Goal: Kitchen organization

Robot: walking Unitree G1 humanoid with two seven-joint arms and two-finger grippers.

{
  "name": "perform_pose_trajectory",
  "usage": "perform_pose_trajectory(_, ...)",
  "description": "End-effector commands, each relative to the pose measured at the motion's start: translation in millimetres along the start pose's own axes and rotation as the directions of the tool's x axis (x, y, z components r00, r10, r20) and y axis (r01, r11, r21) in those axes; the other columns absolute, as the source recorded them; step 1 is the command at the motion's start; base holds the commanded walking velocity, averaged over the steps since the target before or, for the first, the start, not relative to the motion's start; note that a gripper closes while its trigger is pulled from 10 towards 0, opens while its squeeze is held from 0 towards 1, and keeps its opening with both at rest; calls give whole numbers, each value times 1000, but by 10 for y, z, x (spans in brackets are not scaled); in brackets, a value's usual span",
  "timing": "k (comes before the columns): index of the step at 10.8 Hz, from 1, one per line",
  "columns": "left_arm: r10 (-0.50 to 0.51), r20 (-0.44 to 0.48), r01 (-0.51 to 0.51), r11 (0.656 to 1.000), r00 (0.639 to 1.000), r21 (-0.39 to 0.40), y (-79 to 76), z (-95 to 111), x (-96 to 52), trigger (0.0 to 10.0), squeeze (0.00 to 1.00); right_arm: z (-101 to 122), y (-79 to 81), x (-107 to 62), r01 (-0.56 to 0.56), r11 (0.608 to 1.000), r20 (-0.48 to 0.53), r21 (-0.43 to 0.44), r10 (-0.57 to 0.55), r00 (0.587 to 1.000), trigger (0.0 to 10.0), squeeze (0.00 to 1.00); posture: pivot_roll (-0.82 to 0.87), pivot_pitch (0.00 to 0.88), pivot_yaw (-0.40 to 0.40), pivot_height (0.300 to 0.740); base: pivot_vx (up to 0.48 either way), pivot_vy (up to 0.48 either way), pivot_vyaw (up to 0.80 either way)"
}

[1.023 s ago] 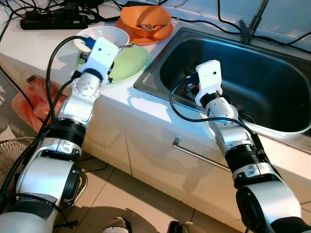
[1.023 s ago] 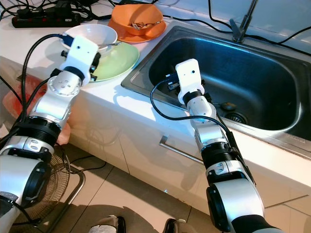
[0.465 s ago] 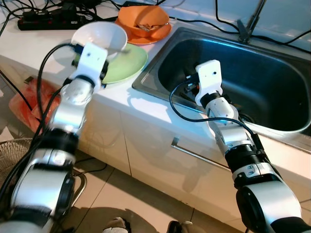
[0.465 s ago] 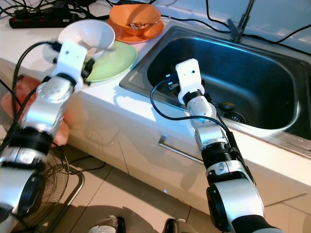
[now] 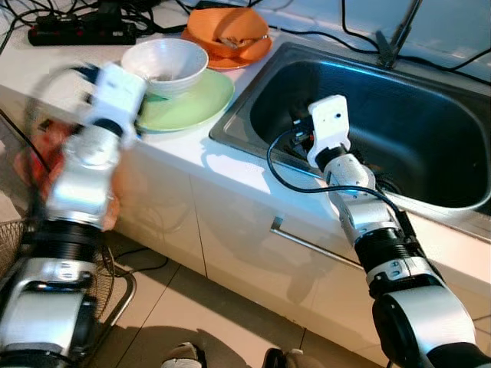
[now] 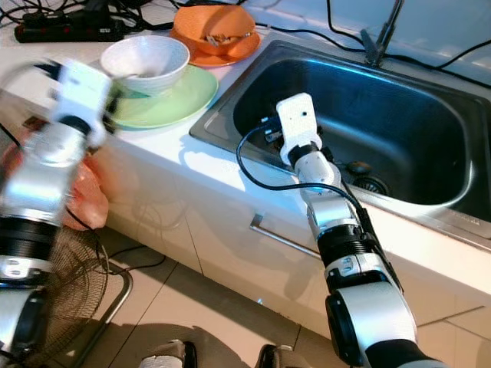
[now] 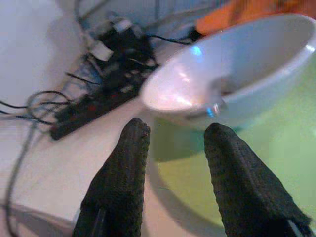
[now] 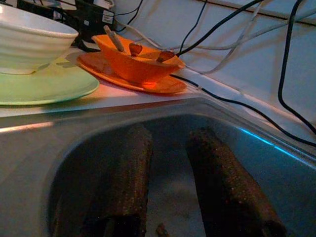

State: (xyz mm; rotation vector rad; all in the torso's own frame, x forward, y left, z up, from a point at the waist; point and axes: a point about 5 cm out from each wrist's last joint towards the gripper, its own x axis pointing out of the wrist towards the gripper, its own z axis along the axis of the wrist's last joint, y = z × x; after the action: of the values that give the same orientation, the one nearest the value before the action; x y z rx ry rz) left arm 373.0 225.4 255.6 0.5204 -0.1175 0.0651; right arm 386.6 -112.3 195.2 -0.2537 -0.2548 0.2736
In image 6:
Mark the light green plate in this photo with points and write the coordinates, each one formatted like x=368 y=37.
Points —
x=184 y=103

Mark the white bowl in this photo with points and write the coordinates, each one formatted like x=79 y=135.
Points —
x=149 y=57

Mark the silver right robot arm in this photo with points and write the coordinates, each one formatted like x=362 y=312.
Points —
x=322 y=176

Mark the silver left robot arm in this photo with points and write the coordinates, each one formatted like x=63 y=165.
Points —
x=38 y=176

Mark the white kitchen base cabinet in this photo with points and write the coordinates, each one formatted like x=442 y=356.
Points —
x=199 y=230

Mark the steel kitchen sink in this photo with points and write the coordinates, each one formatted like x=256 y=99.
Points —
x=414 y=123

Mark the metal cutlery piece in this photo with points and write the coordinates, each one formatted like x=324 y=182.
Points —
x=222 y=38

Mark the sink drain strainer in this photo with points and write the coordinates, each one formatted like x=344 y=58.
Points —
x=372 y=185

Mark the steel gooseneck faucet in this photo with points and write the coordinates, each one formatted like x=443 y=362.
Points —
x=376 y=50

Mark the orange bowl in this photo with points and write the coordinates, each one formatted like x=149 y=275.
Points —
x=199 y=21

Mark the red plastic bag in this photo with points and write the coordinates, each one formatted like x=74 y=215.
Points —
x=88 y=199

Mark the black power strip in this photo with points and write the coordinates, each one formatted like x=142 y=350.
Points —
x=69 y=32

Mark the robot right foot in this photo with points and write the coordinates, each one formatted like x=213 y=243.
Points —
x=276 y=359

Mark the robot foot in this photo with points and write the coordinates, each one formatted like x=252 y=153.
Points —
x=276 y=359
x=169 y=356

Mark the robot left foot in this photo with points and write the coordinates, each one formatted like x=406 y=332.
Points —
x=169 y=356

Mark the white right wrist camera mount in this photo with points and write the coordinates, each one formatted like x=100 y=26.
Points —
x=299 y=119

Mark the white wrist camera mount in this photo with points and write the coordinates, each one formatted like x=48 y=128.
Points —
x=84 y=96
x=299 y=119

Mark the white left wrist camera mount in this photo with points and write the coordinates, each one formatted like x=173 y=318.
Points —
x=84 y=96

